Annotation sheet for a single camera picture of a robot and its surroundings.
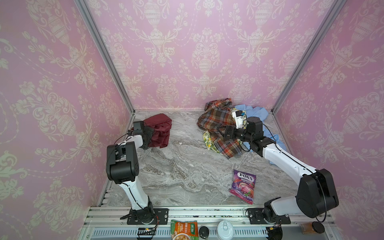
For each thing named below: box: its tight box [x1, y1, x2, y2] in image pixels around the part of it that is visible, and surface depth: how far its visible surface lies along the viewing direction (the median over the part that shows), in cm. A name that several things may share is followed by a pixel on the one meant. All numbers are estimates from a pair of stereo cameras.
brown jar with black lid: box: [300, 221, 325, 235], surface depth 65 cm
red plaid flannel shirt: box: [197, 98, 242, 159], surface depth 104 cm
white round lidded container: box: [217, 220, 234, 240], surface depth 67 cm
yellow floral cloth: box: [202, 131, 220, 154], surface depth 101 cm
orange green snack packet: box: [170, 219, 199, 240], surface depth 70 cm
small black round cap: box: [199, 226, 210, 239], surface depth 64 cm
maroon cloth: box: [143, 113, 172, 148], surface depth 105 cm
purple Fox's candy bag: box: [229, 169, 256, 205], surface depth 83 cm
